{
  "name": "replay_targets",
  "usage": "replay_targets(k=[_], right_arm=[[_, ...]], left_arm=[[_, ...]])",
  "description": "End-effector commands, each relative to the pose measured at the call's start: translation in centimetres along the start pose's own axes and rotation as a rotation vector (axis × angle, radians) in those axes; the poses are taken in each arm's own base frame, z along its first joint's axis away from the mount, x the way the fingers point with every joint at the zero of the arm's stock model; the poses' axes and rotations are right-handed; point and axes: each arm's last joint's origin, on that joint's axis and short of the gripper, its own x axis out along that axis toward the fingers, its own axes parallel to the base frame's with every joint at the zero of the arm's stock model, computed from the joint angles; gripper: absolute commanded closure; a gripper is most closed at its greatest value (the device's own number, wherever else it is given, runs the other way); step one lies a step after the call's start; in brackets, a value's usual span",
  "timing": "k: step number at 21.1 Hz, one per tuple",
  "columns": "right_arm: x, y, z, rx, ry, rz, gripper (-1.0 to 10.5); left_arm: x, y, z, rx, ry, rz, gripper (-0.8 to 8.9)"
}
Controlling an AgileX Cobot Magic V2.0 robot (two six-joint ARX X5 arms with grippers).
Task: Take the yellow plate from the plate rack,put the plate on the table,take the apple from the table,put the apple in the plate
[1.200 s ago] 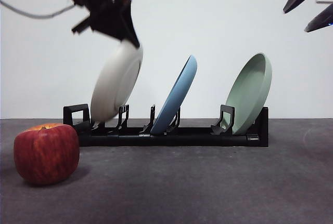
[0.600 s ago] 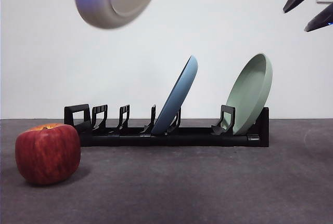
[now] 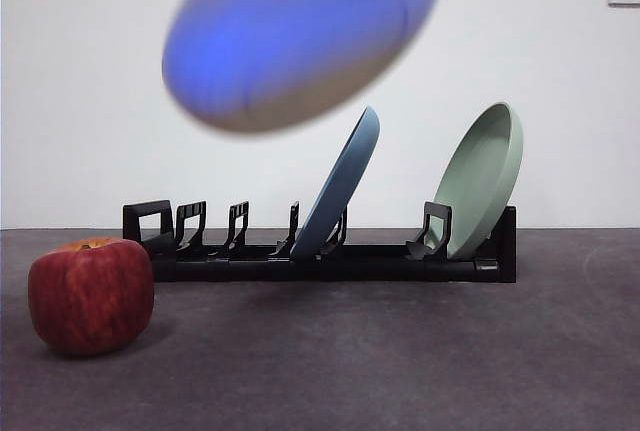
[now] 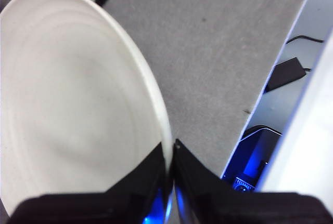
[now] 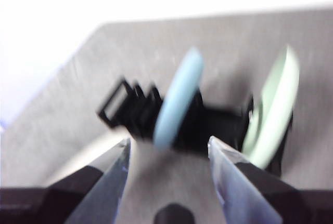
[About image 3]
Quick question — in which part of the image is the cream yellow plate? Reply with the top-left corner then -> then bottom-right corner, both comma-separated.
161,0 -> 446,137

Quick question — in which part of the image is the black plate rack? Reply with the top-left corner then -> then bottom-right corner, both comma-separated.
122,199 -> 518,284

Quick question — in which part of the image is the red apple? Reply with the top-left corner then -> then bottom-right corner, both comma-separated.
27,236 -> 155,358

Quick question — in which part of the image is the green plate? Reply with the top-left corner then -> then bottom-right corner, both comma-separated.
431,102 -> 525,261

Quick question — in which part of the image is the blue plate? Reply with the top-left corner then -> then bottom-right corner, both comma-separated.
289,104 -> 381,261

